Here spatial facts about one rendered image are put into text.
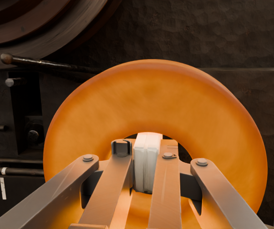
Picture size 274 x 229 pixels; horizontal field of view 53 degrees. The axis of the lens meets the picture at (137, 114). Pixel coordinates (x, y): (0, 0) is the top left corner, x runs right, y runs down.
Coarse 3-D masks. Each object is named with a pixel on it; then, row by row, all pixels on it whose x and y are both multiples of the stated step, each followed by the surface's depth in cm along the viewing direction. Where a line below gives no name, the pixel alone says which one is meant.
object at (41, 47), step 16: (80, 0) 38; (96, 0) 38; (112, 0) 44; (64, 16) 39; (80, 16) 39; (96, 16) 39; (48, 32) 40; (64, 32) 39; (80, 32) 39; (0, 48) 41; (16, 48) 41; (32, 48) 41; (48, 48) 40; (0, 64) 42
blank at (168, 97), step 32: (128, 64) 17; (160, 64) 17; (96, 96) 18; (128, 96) 17; (160, 96) 17; (192, 96) 17; (224, 96) 16; (64, 128) 18; (96, 128) 18; (128, 128) 18; (160, 128) 18; (192, 128) 17; (224, 128) 17; (256, 128) 17; (64, 160) 19; (224, 160) 18; (256, 160) 17; (256, 192) 18; (128, 224) 20; (192, 224) 19
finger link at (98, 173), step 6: (132, 144) 18; (132, 150) 18; (132, 156) 17; (102, 162) 16; (132, 162) 16; (102, 168) 15; (132, 168) 16; (96, 174) 15; (132, 174) 16; (90, 180) 15; (96, 180) 15; (132, 180) 16; (84, 186) 15; (90, 186) 15; (84, 192) 15; (90, 192) 15
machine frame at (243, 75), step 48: (144, 0) 51; (192, 0) 50; (240, 0) 50; (96, 48) 55; (144, 48) 54; (192, 48) 52; (240, 48) 51; (0, 96) 54; (48, 96) 52; (240, 96) 48; (0, 144) 56
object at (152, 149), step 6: (150, 132) 19; (150, 138) 17; (156, 138) 17; (150, 144) 16; (156, 144) 16; (150, 150) 16; (156, 150) 16; (150, 156) 16; (156, 156) 16; (150, 162) 16; (156, 162) 16; (150, 168) 16; (150, 174) 16; (150, 180) 16; (150, 186) 17; (150, 192) 17
